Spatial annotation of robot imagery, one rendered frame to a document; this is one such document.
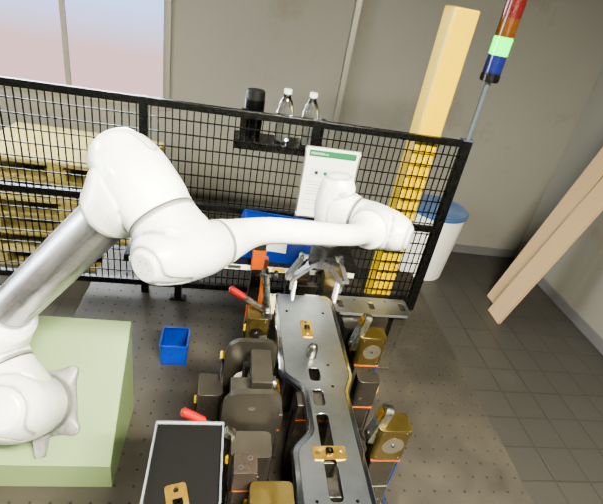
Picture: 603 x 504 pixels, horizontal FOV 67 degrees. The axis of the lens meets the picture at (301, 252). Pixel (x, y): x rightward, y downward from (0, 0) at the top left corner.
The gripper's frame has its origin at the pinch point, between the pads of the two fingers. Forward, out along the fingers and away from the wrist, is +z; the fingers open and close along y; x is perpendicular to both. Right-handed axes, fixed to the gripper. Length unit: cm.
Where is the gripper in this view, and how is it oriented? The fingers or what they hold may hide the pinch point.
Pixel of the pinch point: (313, 296)
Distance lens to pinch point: 146.0
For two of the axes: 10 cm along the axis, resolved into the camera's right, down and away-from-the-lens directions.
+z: -1.6, 8.5, 5.0
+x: -1.1, -5.2, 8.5
